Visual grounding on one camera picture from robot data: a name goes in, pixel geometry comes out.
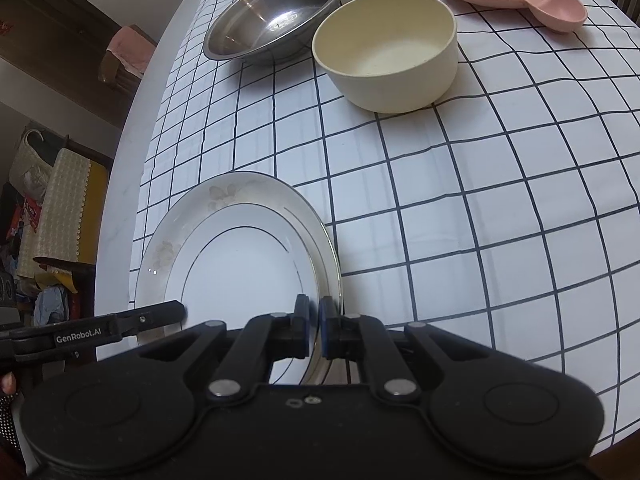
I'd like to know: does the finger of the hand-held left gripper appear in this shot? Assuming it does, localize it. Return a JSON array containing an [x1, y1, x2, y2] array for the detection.
[[0, 300, 187, 363]]

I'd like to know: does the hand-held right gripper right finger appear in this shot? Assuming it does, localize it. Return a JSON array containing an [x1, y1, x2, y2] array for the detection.
[[319, 296, 491, 405]]

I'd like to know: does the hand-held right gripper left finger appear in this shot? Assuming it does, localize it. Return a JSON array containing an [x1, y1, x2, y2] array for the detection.
[[139, 294, 311, 403]]

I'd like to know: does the white floral plate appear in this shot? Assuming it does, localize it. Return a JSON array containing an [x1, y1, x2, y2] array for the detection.
[[134, 171, 343, 386]]

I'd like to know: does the shallow steel bowl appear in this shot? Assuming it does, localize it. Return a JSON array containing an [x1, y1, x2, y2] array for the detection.
[[202, 0, 349, 67]]

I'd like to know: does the blue cloth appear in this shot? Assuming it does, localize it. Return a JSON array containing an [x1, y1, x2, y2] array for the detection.
[[34, 285, 70, 327]]

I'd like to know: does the yellow chair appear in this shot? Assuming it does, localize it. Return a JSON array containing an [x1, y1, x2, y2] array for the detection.
[[32, 160, 112, 293]]

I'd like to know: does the cream beaded seat cushion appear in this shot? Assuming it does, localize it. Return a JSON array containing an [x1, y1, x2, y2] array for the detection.
[[17, 149, 91, 281]]

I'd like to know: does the red snack packet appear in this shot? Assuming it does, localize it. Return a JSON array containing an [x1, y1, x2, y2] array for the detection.
[[6, 196, 42, 242]]

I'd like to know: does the dotted dark clothing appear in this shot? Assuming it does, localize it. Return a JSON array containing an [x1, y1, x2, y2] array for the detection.
[[0, 394, 22, 453]]

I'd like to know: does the white checkered tablecloth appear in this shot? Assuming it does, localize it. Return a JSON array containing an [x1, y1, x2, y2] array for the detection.
[[127, 0, 640, 451]]

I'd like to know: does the white woven basket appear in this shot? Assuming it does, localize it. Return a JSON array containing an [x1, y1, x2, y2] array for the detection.
[[9, 129, 56, 196]]

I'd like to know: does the dark wooden chair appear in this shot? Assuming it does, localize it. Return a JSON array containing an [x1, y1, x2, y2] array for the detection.
[[98, 50, 146, 95]]

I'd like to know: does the pink cloth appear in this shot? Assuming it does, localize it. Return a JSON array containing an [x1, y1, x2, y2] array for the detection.
[[106, 25, 158, 78]]

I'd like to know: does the cream bowl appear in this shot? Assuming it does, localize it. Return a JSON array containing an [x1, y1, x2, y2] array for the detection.
[[311, 0, 459, 113]]

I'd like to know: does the dark wooden door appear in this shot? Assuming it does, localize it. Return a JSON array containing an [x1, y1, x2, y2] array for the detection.
[[0, 0, 126, 128]]

